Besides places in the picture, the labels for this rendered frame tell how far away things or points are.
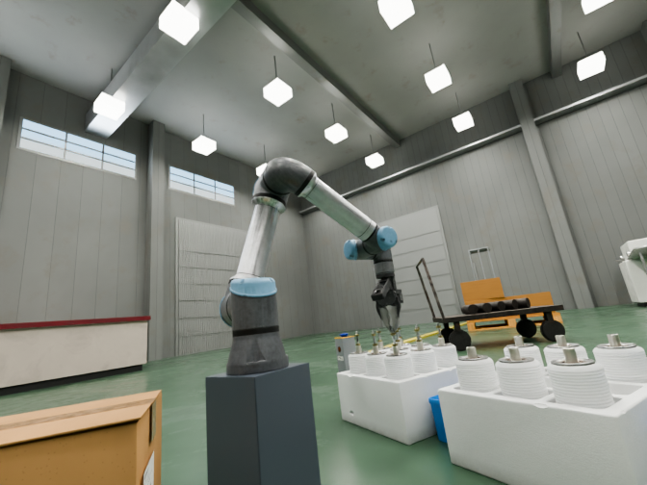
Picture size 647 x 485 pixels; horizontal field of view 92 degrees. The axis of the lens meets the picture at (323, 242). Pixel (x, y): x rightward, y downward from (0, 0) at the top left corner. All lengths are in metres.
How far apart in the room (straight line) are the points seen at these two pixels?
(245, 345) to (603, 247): 9.43
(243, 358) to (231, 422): 0.13
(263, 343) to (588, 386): 0.67
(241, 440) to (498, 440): 0.57
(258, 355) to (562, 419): 0.63
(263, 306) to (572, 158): 9.88
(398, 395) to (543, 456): 0.42
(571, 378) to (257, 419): 0.63
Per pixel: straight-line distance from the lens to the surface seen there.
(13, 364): 5.46
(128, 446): 0.55
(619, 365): 1.06
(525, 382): 0.89
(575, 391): 0.84
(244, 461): 0.80
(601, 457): 0.83
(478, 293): 5.46
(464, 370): 0.96
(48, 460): 0.57
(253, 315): 0.79
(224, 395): 0.81
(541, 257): 9.79
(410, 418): 1.16
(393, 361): 1.17
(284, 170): 0.98
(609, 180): 10.16
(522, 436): 0.89
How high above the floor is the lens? 0.39
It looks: 14 degrees up
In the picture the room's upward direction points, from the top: 7 degrees counter-clockwise
